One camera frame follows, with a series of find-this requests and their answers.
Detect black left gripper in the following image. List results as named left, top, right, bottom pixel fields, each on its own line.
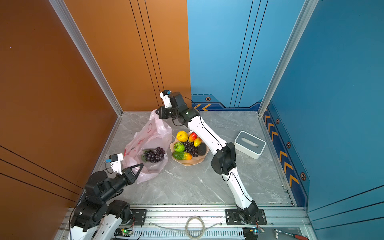
left=101, top=162, right=144, bottom=205

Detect pink printed plastic bag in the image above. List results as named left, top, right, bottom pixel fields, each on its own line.
left=122, top=110, right=172, bottom=184

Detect purple grape bunch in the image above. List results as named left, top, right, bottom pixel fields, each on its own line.
left=142, top=147, right=166, bottom=163
left=183, top=141, right=199, bottom=158

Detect red yellow apple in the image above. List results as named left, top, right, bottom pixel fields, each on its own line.
left=188, top=132, right=198, bottom=143

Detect green apple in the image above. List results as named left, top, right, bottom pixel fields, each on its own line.
left=173, top=142, right=185, bottom=153

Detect yellow red mango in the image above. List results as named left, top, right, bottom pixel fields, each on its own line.
left=193, top=138, right=203, bottom=148

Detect dark avocado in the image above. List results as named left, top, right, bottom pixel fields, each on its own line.
left=197, top=143, right=207, bottom=156

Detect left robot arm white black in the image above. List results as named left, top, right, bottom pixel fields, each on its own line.
left=69, top=164, right=145, bottom=240

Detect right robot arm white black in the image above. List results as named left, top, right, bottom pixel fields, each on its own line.
left=156, top=90, right=261, bottom=225

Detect yellow orange fruit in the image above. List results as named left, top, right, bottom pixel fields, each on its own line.
left=176, top=131, right=189, bottom=143

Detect pink fruit plate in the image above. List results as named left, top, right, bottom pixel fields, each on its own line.
left=170, top=139, right=210, bottom=166

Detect left green circuit board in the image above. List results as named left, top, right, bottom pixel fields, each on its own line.
left=114, top=228, right=134, bottom=238

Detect green circuit board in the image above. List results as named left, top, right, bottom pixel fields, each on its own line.
left=114, top=228, right=134, bottom=238
left=250, top=227, right=265, bottom=235

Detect white grey tissue box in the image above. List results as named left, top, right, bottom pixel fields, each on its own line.
left=234, top=131, right=266, bottom=159

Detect right green circuit board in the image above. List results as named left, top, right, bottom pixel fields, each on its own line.
left=250, top=227, right=265, bottom=235

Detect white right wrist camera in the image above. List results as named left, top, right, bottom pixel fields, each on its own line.
left=160, top=90, right=172, bottom=108

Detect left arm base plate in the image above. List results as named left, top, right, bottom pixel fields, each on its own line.
left=126, top=209, right=147, bottom=226

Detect coiled clear cable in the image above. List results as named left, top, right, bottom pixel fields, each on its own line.
left=148, top=215, right=224, bottom=240

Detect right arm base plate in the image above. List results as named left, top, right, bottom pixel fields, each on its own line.
left=225, top=209, right=268, bottom=226

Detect left aluminium corner post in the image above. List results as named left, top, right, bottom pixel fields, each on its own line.
left=49, top=0, right=123, bottom=117

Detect aluminium corner post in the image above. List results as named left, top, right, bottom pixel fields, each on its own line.
left=258, top=0, right=319, bottom=117
left=49, top=0, right=123, bottom=117

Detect aluminium front rail frame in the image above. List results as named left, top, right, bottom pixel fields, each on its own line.
left=53, top=203, right=319, bottom=240

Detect right aluminium corner post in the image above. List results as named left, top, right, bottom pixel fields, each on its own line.
left=258, top=0, right=319, bottom=117

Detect red handled tool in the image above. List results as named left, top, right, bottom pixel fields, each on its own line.
left=273, top=229, right=309, bottom=240

